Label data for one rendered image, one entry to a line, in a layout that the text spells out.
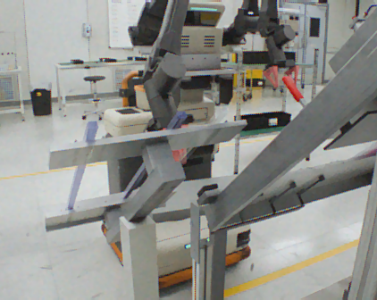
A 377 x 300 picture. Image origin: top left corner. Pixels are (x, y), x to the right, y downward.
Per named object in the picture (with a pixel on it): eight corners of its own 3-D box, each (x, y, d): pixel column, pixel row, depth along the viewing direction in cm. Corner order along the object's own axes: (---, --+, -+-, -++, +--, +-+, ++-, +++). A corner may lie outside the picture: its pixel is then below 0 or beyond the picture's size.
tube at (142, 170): (115, 209, 97) (114, 205, 98) (120, 208, 98) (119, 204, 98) (179, 118, 55) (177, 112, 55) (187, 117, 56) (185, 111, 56)
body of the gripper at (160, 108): (196, 120, 79) (186, 92, 81) (153, 126, 74) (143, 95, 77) (185, 134, 84) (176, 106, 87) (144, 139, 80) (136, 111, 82)
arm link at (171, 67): (178, 72, 90) (145, 62, 87) (196, 43, 80) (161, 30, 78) (172, 112, 84) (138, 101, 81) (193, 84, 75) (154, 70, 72)
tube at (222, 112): (143, 204, 101) (141, 200, 101) (147, 203, 102) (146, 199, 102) (222, 112, 59) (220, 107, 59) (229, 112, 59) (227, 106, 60)
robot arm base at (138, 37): (154, 28, 145) (127, 28, 139) (161, 15, 138) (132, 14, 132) (160, 45, 142) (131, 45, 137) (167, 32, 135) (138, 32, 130)
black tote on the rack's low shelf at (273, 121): (243, 131, 327) (244, 119, 324) (233, 127, 342) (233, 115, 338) (290, 125, 351) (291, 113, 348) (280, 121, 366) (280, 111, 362)
